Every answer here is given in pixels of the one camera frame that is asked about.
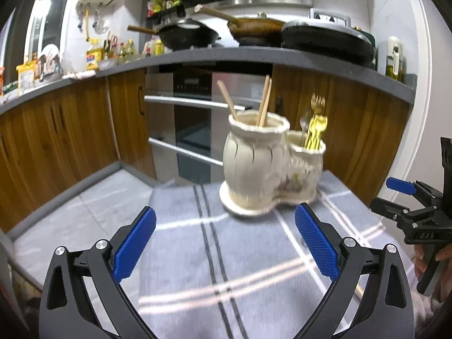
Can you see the small yellow bottle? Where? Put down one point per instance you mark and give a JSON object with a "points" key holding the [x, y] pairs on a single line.
{"points": [[159, 47]]}

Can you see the yellow cooking oil bottle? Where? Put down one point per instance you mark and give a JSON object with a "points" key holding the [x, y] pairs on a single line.
{"points": [[93, 58]]}

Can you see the cream ceramic utensil holder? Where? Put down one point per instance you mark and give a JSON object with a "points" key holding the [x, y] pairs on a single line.
{"points": [[254, 162]]}

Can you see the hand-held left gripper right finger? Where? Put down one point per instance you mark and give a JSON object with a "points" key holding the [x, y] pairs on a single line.
{"points": [[317, 242]]}

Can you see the olive oil bottle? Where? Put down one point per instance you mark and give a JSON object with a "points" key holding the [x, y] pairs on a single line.
{"points": [[394, 60]]}

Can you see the grey striped cloth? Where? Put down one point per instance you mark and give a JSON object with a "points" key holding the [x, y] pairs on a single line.
{"points": [[219, 254]]}

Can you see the pink dishcloth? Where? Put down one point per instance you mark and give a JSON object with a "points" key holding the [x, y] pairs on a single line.
{"points": [[81, 75]]}

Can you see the cluster of condiment bottles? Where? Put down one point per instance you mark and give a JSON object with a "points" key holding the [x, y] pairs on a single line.
{"points": [[120, 49]]}

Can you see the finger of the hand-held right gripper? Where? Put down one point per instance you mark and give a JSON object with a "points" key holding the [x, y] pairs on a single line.
{"points": [[385, 206], [399, 184]]}

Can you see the brown frying pan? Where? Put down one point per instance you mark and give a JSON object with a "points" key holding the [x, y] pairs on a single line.
{"points": [[257, 30]]}

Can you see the wall spice shelf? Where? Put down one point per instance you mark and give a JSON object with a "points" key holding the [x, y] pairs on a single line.
{"points": [[166, 5]]}

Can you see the short wooden cabinet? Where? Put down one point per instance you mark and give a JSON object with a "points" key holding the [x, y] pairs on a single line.
{"points": [[363, 137]]}

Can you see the long wooden cabinet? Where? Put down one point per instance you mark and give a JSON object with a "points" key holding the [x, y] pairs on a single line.
{"points": [[60, 141]]}

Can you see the black lidded pan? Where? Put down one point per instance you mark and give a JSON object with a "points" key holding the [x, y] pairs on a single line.
{"points": [[325, 42]]}

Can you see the stainless steel built-in oven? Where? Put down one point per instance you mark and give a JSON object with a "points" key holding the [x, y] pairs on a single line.
{"points": [[194, 113]]}

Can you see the person's right hand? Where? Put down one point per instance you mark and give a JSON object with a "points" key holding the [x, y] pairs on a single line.
{"points": [[418, 259]]}

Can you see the silver fork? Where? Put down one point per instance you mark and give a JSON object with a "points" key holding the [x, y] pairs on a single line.
{"points": [[305, 123]]}

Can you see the yellow snack bag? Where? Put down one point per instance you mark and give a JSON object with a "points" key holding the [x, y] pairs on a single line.
{"points": [[26, 77]]}

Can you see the gold spoon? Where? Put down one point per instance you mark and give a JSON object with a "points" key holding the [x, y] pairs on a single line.
{"points": [[322, 127]]}

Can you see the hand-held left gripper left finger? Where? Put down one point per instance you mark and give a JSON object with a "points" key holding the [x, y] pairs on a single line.
{"points": [[136, 242]]}

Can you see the black wok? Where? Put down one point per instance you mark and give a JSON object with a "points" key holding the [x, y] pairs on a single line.
{"points": [[187, 35]]}

